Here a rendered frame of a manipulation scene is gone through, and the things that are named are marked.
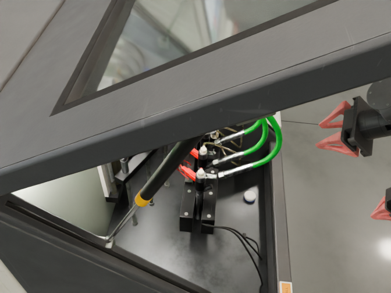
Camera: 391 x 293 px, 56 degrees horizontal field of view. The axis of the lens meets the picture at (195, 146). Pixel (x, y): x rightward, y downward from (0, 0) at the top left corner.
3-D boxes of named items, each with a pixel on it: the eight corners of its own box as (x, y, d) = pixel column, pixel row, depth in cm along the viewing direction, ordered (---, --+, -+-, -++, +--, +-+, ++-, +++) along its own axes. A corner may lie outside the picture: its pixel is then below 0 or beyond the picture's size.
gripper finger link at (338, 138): (305, 147, 73) (350, 138, 66) (310, 118, 77) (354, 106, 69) (324, 163, 77) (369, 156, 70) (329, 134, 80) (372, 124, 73)
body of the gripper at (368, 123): (344, 141, 67) (385, 132, 62) (349, 96, 72) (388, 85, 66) (362, 158, 70) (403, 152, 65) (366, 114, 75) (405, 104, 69)
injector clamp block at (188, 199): (211, 246, 114) (214, 220, 103) (179, 242, 114) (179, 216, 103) (217, 161, 137) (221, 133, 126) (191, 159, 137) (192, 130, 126)
